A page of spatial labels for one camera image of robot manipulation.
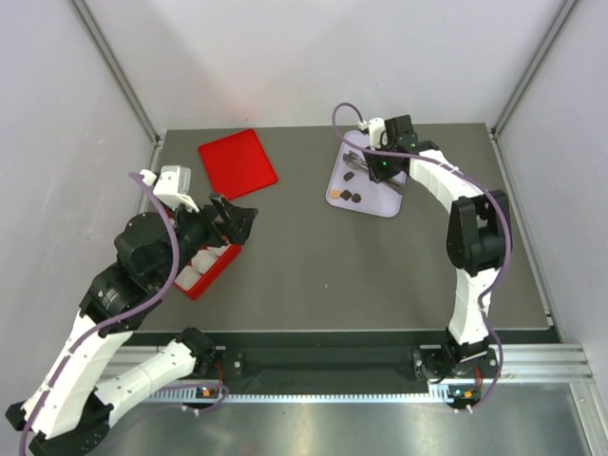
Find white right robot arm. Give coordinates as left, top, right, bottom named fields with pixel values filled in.
left=358, top=115, right=511, bottom=380

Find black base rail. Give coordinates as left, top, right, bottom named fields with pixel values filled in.
left=137, top=330, right=504, bottom=395

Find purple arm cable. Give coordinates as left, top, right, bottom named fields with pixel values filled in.
left=18, top=171, right=229, bottom=452
left=331, top=103, right=514, bottom=414

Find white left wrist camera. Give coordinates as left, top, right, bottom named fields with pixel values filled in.
left=140, top=165, right=200, bottom=212

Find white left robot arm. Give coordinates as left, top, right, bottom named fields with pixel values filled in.
left=6, top=194, right=257, bottom=455

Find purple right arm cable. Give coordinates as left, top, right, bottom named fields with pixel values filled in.
left=331, top=103, right=514, bottom=414

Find red chocolate box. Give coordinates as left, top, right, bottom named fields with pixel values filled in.
left=156, top=203, right=243, bottom=302

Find lavender plastic tray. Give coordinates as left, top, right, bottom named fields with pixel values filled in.
left=326, top=142, right=407, bottom=218

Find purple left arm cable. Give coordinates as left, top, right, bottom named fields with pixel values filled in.
left=18, top=171, right=229, bottom=452

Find red box lid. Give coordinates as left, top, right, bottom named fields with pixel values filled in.
left=198, top=129, right=278, bottom=200

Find white paper cup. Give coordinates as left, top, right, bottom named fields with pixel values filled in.
left=175, top=265, right=201, bottom=291
left=191, top=246, right=228, bottom=275

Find metal tongs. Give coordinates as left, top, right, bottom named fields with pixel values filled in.
left=342, top=151, right=405, bottom=194

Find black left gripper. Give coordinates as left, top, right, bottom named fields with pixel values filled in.
left=157, top=192, right=259, bottom=287

